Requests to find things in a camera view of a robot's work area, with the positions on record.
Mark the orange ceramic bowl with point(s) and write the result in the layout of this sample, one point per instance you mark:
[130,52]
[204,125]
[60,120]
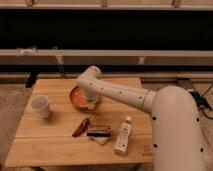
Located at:
[77,98]

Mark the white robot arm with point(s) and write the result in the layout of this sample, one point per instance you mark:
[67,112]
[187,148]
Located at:
[176,130]

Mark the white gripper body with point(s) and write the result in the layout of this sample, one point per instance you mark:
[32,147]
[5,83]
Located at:
[91,103]

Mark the white plastic bottle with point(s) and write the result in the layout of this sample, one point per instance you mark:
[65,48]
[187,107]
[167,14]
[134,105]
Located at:
[123,137]

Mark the white paper cup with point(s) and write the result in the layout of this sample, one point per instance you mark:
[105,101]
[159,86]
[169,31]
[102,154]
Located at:
[40,104]

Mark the red chili pepper toy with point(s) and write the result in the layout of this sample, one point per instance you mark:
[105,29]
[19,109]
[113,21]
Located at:
[81,128]

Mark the small white packet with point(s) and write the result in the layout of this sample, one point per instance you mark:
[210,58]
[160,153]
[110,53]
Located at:
[101,140]

